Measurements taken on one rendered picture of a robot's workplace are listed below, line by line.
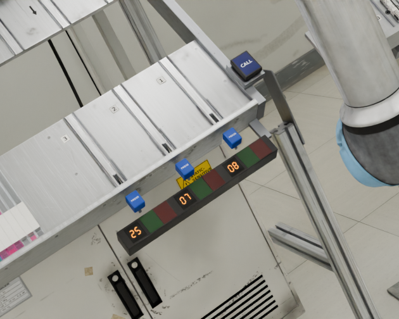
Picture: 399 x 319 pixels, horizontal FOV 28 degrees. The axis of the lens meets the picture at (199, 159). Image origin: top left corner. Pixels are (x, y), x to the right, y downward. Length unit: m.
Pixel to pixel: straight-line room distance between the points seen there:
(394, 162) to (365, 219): 1.37
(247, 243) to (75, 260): 0.43
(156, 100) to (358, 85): 0.57
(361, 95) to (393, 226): 1.34
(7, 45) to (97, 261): 0.51
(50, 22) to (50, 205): 0.41
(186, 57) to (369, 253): 0.96
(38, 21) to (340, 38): 0.80
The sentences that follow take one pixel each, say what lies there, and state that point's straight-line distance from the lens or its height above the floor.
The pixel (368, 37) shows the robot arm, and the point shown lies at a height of 0.89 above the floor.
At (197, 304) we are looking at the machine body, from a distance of 1.92.
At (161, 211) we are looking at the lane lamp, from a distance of 1.43.
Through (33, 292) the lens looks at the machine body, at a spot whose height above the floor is 0.52.
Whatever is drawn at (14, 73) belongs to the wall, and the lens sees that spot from 3.36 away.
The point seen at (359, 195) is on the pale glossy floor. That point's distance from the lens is 2.63.
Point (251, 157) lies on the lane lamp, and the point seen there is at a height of 0.65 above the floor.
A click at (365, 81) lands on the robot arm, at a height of 0.84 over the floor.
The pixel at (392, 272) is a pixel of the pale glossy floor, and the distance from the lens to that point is 2.20.
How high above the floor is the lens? 1.20
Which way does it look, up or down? 20 degrees down
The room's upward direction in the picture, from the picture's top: 27 degrees counter-clockwise
